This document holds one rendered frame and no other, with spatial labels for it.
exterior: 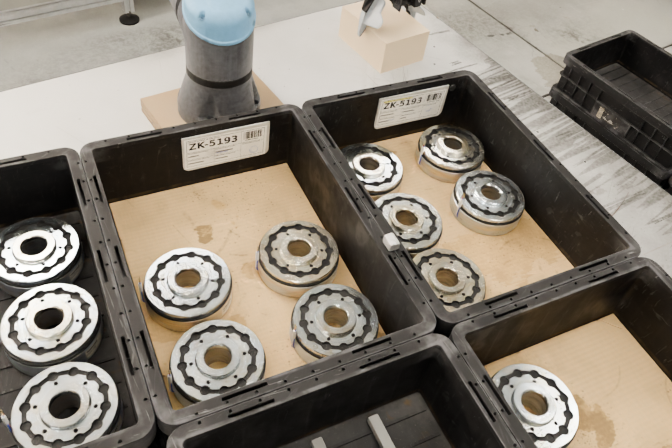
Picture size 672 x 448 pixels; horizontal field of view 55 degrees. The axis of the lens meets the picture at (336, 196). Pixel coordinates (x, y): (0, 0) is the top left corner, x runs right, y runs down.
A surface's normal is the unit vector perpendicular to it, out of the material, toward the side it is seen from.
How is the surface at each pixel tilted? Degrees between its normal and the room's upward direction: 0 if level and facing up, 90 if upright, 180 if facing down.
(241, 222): 0
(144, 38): 0
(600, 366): 0
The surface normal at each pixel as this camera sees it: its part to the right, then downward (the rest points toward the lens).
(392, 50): 0.56, 0.64
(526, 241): 0.11, -0.69
